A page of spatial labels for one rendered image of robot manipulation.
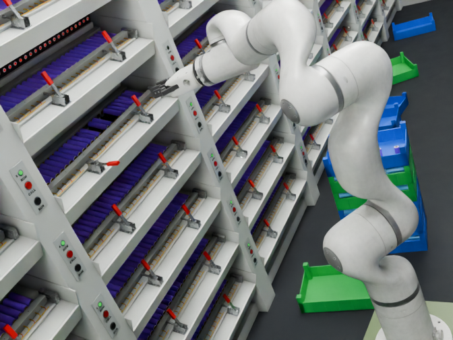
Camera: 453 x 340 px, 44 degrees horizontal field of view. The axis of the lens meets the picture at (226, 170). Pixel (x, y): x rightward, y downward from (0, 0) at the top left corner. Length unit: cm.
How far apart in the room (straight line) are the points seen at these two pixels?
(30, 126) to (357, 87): 75
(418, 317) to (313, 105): 63
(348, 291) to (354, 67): 133
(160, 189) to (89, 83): 40
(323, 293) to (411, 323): 88
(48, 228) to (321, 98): 70
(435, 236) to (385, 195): 121
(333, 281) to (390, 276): 99
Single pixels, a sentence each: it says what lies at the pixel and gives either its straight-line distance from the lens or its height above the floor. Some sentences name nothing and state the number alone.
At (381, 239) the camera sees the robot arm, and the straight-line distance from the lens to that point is 125.
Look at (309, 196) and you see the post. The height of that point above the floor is 5.
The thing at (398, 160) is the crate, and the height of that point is 43.
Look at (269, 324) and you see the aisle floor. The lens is 222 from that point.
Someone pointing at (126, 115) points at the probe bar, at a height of 100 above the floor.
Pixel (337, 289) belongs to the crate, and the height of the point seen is 0.
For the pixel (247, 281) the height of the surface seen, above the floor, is 17.
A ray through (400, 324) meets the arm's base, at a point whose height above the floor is 48.
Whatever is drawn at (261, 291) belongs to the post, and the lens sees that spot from 222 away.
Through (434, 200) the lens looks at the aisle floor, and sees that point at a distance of 260.
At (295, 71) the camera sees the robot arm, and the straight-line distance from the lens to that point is 101.
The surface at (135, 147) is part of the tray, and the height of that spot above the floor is 94.
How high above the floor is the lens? 150
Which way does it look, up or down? 27 degrees down
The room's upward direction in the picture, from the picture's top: 22 degrees counter-clockwise
